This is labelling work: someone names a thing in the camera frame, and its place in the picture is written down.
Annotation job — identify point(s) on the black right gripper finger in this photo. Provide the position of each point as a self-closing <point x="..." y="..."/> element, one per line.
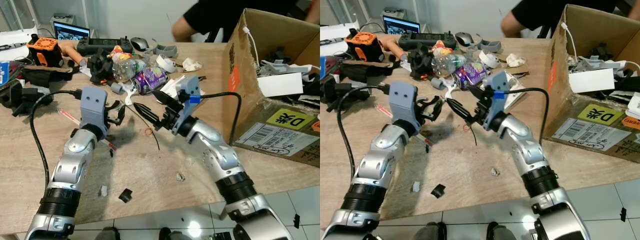
<point x="481" y="93"/>
<point x="168" y="101"/>
<point x="460" y="108"/>
<point x="148" y="115"/>

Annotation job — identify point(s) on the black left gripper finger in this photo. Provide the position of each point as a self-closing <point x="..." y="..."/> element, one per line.
<point x="121" y="118"/>
<point x="437" y="116"/>
<point x="433" y="101"/>
<point x="117" y="104"/>

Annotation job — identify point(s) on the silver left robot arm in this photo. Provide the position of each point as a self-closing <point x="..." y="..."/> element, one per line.
<point x="67" y="170"/>
<point x="372" y="170"/>

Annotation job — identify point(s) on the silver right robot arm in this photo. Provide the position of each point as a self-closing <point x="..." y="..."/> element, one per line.
<point x="225" y="160"/>
<point x="535" y="155"/>

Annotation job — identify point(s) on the white paper wrapper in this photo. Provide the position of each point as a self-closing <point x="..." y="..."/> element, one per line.
<point x="170" y="86"/>
<point x="515" y="95"/>

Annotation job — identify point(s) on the white plastic spoon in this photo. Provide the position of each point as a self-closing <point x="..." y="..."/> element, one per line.
<point x="450" y="89"/>
<point x="130" y="95"/>

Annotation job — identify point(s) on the red rubber band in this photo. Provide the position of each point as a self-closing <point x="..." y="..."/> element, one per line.
<point x="145" y="132"/>
<point x="463" y="127"/>

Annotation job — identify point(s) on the purple drink can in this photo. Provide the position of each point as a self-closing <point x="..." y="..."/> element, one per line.
<point x="149" y="81"/>
<point x="471" y="76"/>

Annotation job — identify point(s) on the white tape roll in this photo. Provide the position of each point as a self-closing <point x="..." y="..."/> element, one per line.
<point x="487" y="59"/>
<point x="165" y="63"/>

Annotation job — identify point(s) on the clear plastic bottle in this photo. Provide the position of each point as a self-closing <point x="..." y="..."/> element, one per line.
<point x="448" y="64"/>
<point x="127" y="70"/>

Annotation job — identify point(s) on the red and clear pen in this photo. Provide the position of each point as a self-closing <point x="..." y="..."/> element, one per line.
<point x="67" y="116"/>
<point x="384" y="110"/>

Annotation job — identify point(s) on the black gear-shaped part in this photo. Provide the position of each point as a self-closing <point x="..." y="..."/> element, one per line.
<point x="101" y="67"/>
<point x="421" y="62"/>

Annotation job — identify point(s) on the crumpled white tissue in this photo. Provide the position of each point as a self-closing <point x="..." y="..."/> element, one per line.
<point x="515" y="60"/>
<point x="191" y="64"/>

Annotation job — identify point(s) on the colourful snack wrapper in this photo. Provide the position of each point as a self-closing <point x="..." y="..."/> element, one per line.
<point x="119" y="52"/>
<point x="441" y="48"/>

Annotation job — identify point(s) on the small crumpled foil ball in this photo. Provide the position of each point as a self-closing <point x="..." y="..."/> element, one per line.
<point x="495" y="172"/>
<point x="180" y="176"/>

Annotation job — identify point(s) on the grey computer mouse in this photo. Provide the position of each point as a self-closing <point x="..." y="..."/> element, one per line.
<point x="139" y="44"/>
<point x="465" y="38"/>

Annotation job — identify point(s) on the black game controller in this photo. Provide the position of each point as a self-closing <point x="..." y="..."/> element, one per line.
<point x="102" y="46"/>
<point x="427" y="41"/>

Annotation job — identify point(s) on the small grey scrap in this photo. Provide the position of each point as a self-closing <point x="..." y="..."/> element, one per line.
<point x="103" y="190"/>
<point x="416" y="187"/>

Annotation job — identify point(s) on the small black scrap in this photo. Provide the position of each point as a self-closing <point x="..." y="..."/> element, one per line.
<point x="438" y="190"/>
<point x="125" y="195"/>

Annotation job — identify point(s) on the black spare gripper assembly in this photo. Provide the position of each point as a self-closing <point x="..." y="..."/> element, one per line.
<point x="345" y="92"/>
<point x="25" y="97"/>

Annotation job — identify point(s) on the open laptop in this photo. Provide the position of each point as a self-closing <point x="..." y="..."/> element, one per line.
<point x="71" y="31"/>
<point x="401" y="25"/>

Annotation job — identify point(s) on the orange and black device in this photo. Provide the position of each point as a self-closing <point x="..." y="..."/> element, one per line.
<point x="44" y="50"/>
<point x="365" y="46"/>

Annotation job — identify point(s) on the person in black shirt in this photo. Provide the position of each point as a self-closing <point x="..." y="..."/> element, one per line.
<point x="550" y="12"/>
<point x="215" y="15"/>

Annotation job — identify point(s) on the large brown cardboard box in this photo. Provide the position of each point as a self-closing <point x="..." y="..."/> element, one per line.
<point x="595" y="127"/>
<point x="280" y="130"/>

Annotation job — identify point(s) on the blue printed box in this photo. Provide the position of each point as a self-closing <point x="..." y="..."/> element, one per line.
<point x="5" y="71"/>
<point x="322" y="66"/>

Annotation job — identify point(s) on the white carton box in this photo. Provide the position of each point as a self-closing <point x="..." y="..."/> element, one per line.
<point x="591" y="81"/>
<point x="280" y="85"/>

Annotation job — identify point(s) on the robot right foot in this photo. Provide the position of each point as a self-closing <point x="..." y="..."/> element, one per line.
<point x="502" y="231"/>
<point x="177" y="234"/>

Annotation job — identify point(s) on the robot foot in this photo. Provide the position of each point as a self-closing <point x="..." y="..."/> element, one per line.
<point x="106" y="234"/>
<point x="502" y="231"/>
<point x="177" y="234"/>
<point x="430" y="231"/>

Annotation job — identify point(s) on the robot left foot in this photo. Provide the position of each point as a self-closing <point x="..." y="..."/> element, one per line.
<point x="430" y="231"/>
<point x="106" y="234"/>

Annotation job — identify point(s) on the black floor tape strip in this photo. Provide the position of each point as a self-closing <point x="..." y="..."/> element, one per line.
<point x="623" y="214"/>
<point x="296" y="221"/>

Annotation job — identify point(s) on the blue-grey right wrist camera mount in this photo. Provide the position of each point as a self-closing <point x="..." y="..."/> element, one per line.
<point x="189" y="95"/>
<point x="497" y="97"/>

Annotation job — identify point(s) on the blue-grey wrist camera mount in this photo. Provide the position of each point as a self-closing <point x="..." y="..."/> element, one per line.
<point x="497" y="97"/>
<point x="94" y="107"/>
<point x="403" y="105"/>
<point x="189" y="95"/>

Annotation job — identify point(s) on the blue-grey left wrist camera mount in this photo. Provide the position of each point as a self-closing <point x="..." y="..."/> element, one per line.
<point x="403" y="105"/>
<point x="94" y="107"/>

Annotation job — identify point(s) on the grey plastic bracket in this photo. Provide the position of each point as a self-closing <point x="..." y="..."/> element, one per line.
<point x="166" y="50"/>
<point x="490" y="46"/>

